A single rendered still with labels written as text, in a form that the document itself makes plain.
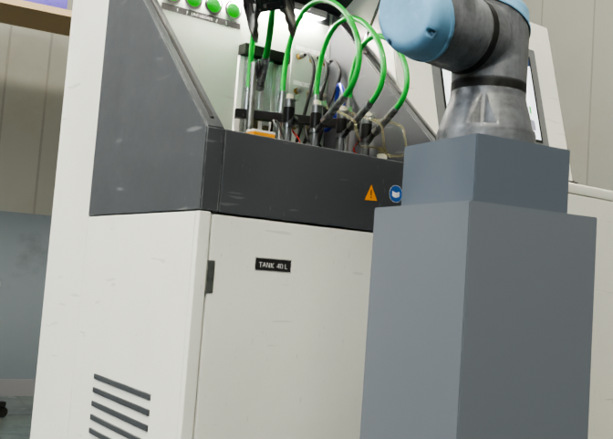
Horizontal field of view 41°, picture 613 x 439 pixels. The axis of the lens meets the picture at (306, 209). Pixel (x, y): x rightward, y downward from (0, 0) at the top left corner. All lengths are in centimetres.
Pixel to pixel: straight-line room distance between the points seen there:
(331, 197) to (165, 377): 49
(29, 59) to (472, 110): 340
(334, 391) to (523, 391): 61
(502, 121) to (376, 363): 41
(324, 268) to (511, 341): 61
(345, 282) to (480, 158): 62
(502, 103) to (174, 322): 74
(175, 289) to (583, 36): 359
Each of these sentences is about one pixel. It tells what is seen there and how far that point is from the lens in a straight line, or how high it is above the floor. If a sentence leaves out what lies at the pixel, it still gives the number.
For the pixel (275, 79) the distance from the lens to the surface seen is 227.
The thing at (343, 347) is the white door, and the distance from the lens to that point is 172.
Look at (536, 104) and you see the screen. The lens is 262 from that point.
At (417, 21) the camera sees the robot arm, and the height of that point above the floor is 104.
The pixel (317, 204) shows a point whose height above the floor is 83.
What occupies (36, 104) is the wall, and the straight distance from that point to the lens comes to 438.
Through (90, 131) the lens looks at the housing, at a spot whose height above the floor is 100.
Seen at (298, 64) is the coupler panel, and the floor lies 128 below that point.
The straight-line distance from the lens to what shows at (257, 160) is 159.
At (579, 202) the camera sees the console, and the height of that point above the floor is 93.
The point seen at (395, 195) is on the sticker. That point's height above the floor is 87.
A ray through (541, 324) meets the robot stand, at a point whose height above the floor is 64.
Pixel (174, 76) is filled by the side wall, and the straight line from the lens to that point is 170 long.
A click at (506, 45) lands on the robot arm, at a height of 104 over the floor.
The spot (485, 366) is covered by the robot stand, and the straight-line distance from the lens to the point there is 114.
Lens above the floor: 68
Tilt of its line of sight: 5 degrees up
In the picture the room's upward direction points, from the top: 4 degrees clockwise
